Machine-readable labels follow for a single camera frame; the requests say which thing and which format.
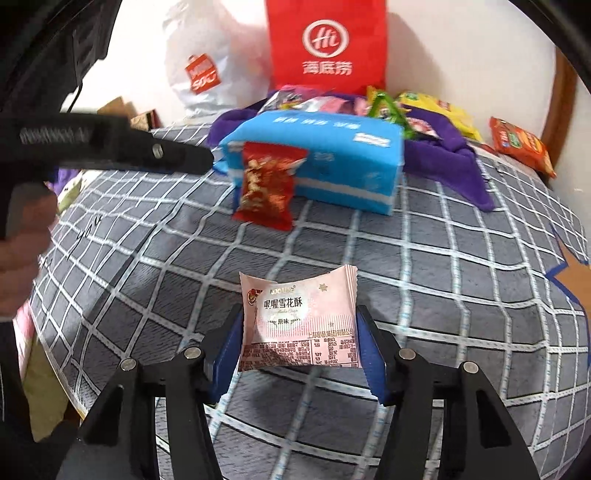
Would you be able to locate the green triangular snack bag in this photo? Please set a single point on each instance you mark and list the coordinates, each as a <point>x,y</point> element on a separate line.
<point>393,114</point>

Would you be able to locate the wooden chair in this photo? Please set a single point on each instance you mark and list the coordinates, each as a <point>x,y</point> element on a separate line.
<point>145,121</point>

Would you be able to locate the red snack packet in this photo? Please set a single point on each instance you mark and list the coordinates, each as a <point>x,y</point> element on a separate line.
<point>268,184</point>

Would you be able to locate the brown wooden door frame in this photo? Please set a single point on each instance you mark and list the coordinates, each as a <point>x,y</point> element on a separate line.
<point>561,106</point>

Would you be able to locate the long pink white snack packet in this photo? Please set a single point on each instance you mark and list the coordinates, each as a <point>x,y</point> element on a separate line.
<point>337,105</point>

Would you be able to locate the white Miniso plastic bag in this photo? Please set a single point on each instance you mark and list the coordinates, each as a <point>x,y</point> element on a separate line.
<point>217,55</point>

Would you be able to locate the pink white candy packet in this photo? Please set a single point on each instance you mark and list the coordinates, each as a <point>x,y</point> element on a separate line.
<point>421,128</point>

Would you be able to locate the grey checked bedsheet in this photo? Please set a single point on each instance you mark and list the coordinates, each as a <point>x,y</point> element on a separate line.
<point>142,265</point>

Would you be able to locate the purple towel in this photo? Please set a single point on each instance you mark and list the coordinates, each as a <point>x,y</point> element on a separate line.
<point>449,160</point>

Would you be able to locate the pink nougat packet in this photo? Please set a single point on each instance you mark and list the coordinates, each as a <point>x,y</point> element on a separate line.
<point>311,322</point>

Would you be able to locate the pink purple snack packet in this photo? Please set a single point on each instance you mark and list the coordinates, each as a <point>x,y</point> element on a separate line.
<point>288,97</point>

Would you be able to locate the red Haidilao paper bag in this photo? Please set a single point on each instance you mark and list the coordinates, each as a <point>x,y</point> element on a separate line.
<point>333,45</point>

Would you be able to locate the orange Lays chips bag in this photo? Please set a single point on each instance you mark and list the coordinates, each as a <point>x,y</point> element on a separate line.
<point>522,145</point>

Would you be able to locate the yellow triangular snack bag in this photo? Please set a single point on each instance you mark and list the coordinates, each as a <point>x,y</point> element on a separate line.
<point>374,101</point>

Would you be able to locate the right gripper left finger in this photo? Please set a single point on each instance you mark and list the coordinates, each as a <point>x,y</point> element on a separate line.
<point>223,347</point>

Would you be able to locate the blue tissue pack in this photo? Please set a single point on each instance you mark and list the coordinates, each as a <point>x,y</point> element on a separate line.
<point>352,161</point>

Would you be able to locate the yellow Lays chips bag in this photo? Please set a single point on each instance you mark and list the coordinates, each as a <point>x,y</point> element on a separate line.
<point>458,116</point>

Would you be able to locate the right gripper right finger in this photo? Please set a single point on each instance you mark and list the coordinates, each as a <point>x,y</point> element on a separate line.
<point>378,351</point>

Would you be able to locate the person left hand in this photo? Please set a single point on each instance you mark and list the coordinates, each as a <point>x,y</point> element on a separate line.
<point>20,253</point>

